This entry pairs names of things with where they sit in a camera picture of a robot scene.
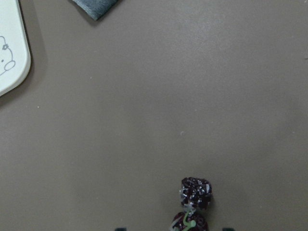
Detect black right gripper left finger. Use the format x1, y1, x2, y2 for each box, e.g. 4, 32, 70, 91
115, 228, 127, 231

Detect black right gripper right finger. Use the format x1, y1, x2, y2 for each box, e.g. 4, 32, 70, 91
222, 228, 234, 231

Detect dark cherries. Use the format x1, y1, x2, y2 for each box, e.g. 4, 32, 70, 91
169, 177, 212, 231

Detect cream rabbit tray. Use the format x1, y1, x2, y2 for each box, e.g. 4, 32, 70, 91
0, 0, 31, 96

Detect grey folded cloth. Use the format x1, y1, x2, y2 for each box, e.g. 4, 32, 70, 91
73, 0, 118, 21

